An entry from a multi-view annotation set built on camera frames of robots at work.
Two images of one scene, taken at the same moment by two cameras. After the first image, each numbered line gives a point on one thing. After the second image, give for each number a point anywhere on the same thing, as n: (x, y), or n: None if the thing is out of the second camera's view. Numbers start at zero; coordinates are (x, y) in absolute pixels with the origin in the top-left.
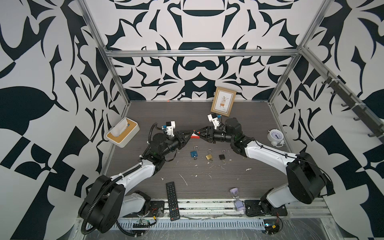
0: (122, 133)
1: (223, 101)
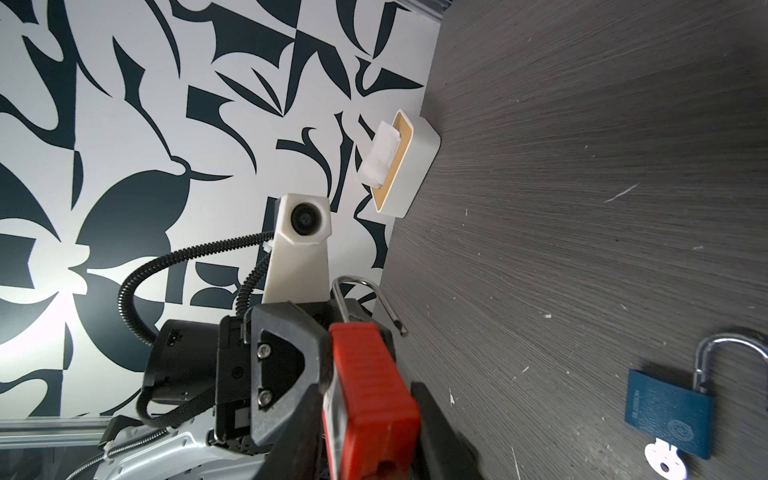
0: (399, 161)
1: None
